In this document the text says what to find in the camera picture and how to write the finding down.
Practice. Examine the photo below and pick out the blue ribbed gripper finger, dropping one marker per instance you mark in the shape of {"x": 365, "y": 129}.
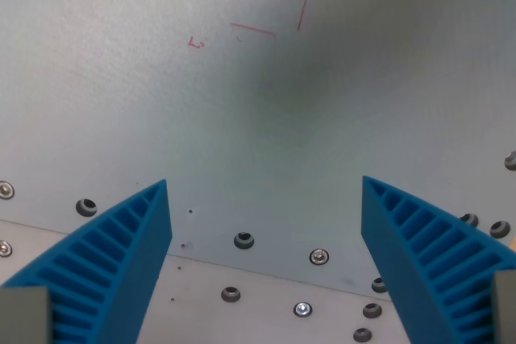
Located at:
{"x": 387, "y": 235}
{"x": 133, "y": 247}

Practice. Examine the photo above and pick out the silver screw with washer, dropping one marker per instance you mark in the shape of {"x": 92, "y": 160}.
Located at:
{"x": 5, "y": 190}
{"x": 4, "y": 249}
{"x": 302, "y": 309}
{"x": 319, "y": 256}

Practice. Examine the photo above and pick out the orange object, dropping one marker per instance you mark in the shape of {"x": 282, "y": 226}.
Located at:
{"x": 513, "y": 244}

